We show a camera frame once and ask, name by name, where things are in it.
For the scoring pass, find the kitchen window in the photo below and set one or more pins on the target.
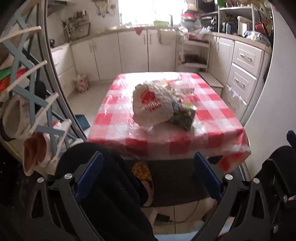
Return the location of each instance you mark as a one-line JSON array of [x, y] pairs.
[[150, 11]]

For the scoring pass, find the white drawer cabinet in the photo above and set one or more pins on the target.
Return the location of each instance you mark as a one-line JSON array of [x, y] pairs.
[[245, 69]]

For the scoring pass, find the colourful snack packet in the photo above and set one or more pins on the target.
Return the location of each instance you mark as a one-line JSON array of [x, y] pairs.
[[183, 115]]

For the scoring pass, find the white counter shelf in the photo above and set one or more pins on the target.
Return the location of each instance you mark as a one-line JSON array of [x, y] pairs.
[[235, 8]]

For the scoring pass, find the crumpled clear drawer bag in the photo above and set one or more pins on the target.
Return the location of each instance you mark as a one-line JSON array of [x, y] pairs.
[[233, 95]]

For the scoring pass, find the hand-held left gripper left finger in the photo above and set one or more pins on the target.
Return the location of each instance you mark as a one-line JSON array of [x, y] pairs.
[[89, 175]]

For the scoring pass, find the white water boiler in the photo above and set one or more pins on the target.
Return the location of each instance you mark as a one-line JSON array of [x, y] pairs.
[[244, 26]]

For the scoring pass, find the black power adapter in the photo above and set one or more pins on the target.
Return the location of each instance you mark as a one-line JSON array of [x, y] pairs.
[[163, 217]]

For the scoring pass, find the blue dustpan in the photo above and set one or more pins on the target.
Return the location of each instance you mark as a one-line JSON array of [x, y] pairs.
[[82, 121]]

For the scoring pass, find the white plastic bag red print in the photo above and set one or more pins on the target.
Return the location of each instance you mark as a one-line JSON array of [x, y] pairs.
[[150, 104]]

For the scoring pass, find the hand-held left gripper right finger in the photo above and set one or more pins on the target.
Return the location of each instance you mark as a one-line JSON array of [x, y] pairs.
[[208, 176]]

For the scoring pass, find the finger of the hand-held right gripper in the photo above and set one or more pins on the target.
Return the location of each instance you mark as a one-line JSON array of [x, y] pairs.
[[275, 178]]

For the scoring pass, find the white tiered shelf rack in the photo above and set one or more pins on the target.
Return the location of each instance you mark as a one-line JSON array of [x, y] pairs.
[[196, 42]]

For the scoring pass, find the wall utensil rack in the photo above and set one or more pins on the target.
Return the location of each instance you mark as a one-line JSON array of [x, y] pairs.
[[81, 30]]

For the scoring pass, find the dark sink faucet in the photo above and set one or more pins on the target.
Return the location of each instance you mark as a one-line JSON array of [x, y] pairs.
[[171, 19]]

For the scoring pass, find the white hanging door bin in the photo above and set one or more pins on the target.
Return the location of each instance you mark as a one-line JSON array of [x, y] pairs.
[[167, 37]]

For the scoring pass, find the green plastic board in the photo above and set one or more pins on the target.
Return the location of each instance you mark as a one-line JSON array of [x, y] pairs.
[[222, 2]]

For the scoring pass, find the large clear plastic bag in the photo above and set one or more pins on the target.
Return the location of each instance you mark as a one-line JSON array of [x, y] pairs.
[[201, 32]]

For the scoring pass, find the small white red bag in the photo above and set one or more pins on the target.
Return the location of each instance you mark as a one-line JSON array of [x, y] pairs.
[[183, 31]]

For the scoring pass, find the white cloth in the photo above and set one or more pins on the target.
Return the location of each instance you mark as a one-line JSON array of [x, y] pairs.
[[17, 115]]

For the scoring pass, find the black countertop oven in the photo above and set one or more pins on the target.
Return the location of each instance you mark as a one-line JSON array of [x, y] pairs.
[[209, 23]]

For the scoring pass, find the blue white drying rack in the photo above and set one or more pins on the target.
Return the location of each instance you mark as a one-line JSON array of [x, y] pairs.
[[13, 69]]

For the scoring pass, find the red pennant cloth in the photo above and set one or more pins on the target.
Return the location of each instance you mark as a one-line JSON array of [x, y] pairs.
[[138, 30]]

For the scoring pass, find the pink socks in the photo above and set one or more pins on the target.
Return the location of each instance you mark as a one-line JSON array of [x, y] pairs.
[[34, 150]]

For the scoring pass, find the red checkered plastic tablecloth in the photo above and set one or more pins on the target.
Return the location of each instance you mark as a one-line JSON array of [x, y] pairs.
[[143, 139]]

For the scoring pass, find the black microwave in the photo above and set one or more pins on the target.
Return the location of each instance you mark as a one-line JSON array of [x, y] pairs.
[[205, 5]]

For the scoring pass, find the pale blue basin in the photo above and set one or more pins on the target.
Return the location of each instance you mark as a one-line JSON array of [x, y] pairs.
[[187, 24]]

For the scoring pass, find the yellow patterned slipper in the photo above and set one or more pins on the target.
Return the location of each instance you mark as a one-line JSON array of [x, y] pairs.
[[142, 172]]

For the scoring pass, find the black frying pan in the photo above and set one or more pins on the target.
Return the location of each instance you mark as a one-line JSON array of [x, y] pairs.
[[193, 59]]

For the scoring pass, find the red pot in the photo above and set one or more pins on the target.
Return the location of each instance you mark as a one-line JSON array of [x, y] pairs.
[[260, 27]]

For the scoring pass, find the blue grey bag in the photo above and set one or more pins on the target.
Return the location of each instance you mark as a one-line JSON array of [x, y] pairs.
[[256, 37]]

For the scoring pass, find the red basin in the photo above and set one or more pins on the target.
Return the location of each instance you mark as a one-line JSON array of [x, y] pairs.
[[188, 16]]

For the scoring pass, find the floral print waste bin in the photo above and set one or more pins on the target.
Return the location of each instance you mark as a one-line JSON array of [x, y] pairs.
[[81, 84]]

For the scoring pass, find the black wok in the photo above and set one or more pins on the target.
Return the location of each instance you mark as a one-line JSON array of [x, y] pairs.
[[52, 42]]

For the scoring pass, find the white step stool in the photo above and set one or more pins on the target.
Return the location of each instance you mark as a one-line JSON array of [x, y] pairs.
[[211, 80]]

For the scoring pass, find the white base cabinets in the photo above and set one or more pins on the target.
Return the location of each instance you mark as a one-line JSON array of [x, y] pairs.
[[131, 51]]

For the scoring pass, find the white refrigerator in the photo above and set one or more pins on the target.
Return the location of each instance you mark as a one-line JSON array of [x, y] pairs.
[[277, 92]]

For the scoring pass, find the green basin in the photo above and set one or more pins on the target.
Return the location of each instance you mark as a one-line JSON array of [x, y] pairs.
[[161, 23]]

